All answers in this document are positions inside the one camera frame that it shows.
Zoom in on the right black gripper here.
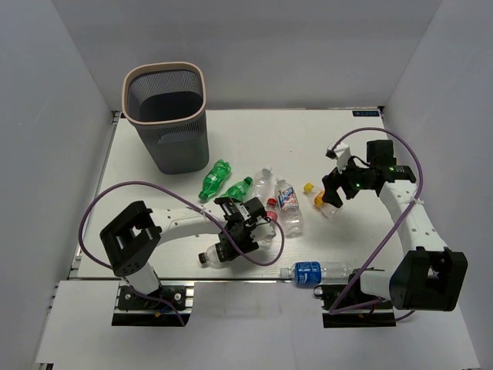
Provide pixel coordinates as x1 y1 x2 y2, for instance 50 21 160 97
322 153 374 208

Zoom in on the clear bottle yellow label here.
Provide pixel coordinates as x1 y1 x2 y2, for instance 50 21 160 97
304 183 339 220

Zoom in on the clear bottle black label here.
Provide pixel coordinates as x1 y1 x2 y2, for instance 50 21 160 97
198 241 276 268

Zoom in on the green bottle bin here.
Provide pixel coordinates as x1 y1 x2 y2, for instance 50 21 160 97
198 160 232 203

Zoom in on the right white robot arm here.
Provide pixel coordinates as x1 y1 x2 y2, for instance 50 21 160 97
323 140 468 313

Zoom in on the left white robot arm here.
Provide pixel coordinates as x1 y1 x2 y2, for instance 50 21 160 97
99 197 276 308

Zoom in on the grey bin with beige rim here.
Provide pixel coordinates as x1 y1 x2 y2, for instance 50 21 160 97
121 62 210 174

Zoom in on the clear bottle red label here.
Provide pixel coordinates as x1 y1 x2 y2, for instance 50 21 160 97
265 197 278 223

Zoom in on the clear bottle blue white label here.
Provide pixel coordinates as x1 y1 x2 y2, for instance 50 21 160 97
274 177 304 237

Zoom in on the green bottle with green cap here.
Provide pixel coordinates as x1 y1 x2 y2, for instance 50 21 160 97
219 177 253 202

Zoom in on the clear bottle with white cap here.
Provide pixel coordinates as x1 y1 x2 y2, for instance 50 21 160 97
246 166 273 204

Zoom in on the blue table corner label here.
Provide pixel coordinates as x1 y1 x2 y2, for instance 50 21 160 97
352 110 380 117

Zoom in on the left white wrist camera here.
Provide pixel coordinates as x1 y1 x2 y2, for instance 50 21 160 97
250 220 276 242

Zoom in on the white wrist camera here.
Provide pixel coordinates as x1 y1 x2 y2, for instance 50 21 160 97
326 142 351 173
250 220 276 242

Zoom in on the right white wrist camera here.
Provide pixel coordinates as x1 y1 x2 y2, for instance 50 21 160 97
326 142 351 173

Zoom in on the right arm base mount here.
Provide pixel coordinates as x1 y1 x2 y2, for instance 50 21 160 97
313 277 397 329

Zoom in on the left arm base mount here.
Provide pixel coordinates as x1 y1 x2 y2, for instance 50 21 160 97
112 282 194 328

